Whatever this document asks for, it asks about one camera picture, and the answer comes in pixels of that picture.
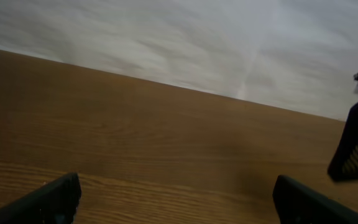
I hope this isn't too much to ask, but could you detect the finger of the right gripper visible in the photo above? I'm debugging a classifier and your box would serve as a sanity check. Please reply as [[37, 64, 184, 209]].
[[326, 94, 358, 183]]

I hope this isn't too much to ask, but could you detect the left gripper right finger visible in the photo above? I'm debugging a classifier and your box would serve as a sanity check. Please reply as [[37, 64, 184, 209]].
[[272, 174, 358, 224]]

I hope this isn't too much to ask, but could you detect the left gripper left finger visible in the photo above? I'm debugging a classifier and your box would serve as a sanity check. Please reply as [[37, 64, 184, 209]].
[[0, 172, 83, 224]]

